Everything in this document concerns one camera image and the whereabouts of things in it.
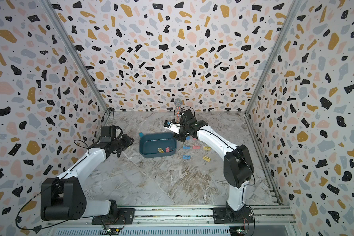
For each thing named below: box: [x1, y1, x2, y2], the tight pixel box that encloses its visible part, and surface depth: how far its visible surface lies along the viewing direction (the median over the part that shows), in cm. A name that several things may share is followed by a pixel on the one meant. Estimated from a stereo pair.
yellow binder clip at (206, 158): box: [202, 155, 212, 163], surface depth 96 cm
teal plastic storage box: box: [138, 132, 177, 158], surface depth 100 cm
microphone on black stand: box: [174, 98, 182, 124], surface depth 92 cm
